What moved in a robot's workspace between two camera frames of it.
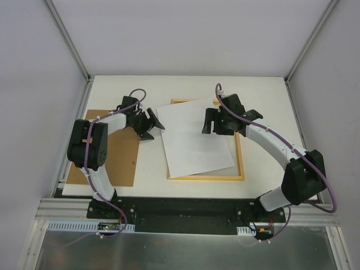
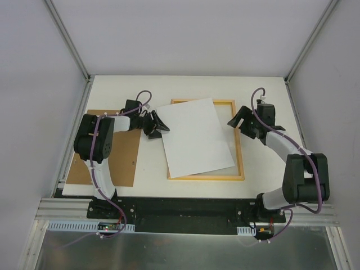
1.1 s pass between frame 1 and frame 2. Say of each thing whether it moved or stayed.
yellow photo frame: stayed
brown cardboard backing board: stayed
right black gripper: moved
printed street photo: stayed
